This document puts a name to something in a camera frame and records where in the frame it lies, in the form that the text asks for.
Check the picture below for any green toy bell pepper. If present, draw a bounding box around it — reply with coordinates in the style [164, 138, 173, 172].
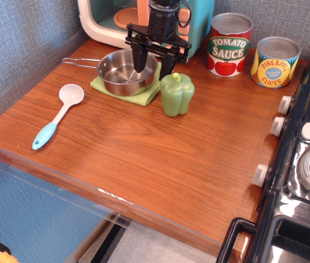
[160, 72, 195, 117]

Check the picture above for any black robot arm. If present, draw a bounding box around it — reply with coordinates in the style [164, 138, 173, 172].
[125, 1, 192, 79]

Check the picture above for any pineapple slices can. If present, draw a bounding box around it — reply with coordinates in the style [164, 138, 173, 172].
[250, 36, 301, 89]

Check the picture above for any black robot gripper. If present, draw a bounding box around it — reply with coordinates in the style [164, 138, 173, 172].
[126, 8, 192, 81]

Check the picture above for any green folded cloth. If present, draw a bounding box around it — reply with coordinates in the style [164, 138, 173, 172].
[90, 62, 162, 106]

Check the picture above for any stainless steel bowl with handle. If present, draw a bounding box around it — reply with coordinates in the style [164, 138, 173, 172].
[62, 49, 158, 96]

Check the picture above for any tomato sauce can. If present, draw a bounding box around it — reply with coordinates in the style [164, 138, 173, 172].
[206, 13, 253, 77]

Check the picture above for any teal toy microwave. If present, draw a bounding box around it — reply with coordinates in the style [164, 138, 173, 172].
[77, 0, 215, 57]

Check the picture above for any black toy stove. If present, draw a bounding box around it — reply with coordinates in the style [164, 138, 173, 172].
[217, 61, 310, 262]

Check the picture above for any white spoon with blue handle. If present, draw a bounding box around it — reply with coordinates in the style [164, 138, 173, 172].
[32, 84, 84, 150]

